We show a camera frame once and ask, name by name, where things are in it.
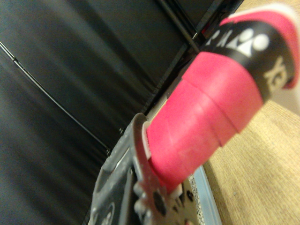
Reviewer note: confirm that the curtain stand pole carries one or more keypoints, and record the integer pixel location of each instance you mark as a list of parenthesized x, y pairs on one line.
[(179, 24), (70, 113)]

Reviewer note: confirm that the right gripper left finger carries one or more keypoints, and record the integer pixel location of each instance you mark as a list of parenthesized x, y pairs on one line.
[(138, 145)]

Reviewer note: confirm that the blue litter tray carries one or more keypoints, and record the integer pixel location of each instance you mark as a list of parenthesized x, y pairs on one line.
[(208, 199)]

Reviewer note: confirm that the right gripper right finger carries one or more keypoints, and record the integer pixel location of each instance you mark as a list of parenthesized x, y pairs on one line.
[(185, 208)]

